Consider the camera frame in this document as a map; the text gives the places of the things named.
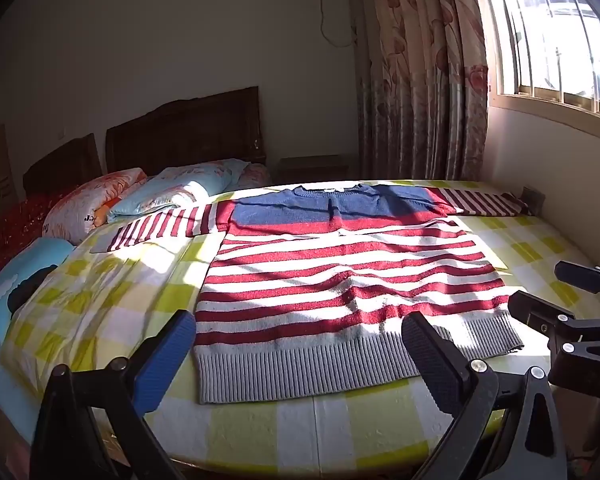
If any red white striped knit sweater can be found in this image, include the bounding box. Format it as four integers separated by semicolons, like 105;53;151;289
106;184;522;404

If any light blue cloud blanket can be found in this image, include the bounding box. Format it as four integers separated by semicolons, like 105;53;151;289
0;237;74;443

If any red bedspread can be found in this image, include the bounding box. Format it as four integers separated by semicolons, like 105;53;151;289
0;184;78;271

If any window with metal bars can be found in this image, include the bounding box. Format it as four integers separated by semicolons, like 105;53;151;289
481;0;600;115

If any orange floral pillow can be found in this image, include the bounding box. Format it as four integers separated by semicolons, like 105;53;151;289
42;168;147;246

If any floral pink curtain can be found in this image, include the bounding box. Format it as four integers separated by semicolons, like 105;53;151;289
349;0;488;180

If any dark wooden nightstand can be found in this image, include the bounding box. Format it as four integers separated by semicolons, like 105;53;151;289
274;155;350;184

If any light blue floral pillow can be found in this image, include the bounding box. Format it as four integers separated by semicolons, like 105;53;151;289
107;158;248;223

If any dark wooden headboard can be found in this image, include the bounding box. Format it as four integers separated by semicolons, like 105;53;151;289
105;87;266;177
22;133;102;198

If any pink floral pillow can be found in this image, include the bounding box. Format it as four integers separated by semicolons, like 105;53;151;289
235;162;272;190

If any air conditioner power cable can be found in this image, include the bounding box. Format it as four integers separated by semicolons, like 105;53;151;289
313;0;358;50

